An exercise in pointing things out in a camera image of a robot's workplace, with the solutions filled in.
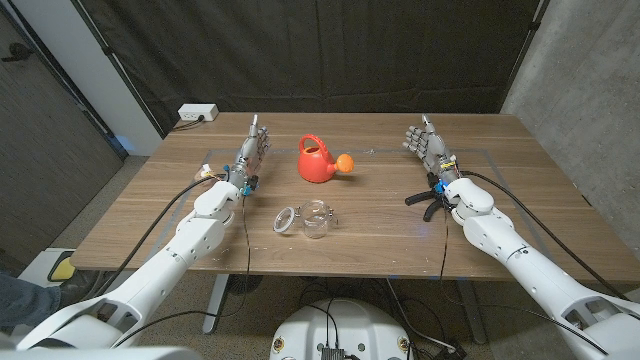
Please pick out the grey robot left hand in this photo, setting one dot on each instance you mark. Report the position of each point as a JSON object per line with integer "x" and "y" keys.
{"x": 250, "y": 160}

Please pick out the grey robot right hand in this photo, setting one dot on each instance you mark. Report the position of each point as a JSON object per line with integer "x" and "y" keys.
{"x": 435, "y": 152}

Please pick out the orange plastic watering can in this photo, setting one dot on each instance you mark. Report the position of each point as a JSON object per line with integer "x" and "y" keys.
{"x": 315, "y": 167}

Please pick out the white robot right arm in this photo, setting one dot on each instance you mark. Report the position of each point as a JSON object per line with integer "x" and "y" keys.
{"x": 525, "y": 265}

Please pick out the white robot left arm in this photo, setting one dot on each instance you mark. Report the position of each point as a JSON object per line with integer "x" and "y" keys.
{"x": 165, "y": 260}

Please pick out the clear hinged jar lid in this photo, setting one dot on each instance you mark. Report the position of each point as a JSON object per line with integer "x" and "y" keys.
{"x": 284, "y": 220}

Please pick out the clear plastic jar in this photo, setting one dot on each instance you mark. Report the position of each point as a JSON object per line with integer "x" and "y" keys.
{"x": 315, "y": 222}

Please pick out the grey tape outline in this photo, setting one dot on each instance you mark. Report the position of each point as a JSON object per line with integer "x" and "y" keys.
{"x": 390, "y": 150}

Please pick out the black curved bar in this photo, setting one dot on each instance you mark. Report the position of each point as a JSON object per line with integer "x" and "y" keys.
{"x": 419, "y": 198}

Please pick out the small brown cork bottle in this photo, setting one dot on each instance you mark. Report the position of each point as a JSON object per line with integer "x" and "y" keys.
{"x": 202, "y": 174}

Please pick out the white power outlet box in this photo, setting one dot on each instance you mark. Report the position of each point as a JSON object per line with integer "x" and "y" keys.
{"x": 197, "y": 112}

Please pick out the black round fan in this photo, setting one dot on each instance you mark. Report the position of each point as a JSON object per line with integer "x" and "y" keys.
{"x": 245, "y": 284}

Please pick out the black backdrop curtain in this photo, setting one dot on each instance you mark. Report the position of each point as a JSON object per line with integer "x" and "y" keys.
{"x": 325, "y": 50}

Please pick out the black backdrop stand pole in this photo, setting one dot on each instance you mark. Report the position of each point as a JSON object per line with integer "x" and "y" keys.
{"x": 527, "y": 45}
{"x": 117, "y": 67}

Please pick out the white table leg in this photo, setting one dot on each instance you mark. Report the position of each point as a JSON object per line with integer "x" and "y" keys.
{"x": 216, "y": 305}

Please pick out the grey table leg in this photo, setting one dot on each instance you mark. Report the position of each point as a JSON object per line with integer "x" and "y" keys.
{"x": 472, "y": 315}

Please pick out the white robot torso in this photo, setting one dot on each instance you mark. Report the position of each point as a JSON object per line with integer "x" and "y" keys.
{"x": 350, "y": 325}

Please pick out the black power adapter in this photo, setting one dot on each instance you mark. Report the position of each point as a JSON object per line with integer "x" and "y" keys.
{"x": 450, "y": 351}

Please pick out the dark wooden door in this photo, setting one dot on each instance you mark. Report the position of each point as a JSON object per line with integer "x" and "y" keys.
{"x": 40, "y": 150}

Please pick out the dark leather shoe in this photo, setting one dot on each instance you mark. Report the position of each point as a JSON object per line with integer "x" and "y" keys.
{"x": 77, "y": 282}

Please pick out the yellow and black object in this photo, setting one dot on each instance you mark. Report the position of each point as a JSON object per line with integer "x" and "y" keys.
{"x": 62, "y": 268}

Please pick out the white floor platform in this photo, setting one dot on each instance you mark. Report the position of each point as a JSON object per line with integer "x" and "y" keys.
{"x": 37, "y": 265}

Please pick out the blue jeans leg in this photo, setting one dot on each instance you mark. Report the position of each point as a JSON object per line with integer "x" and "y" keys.
{"x": 25, "y": 300}

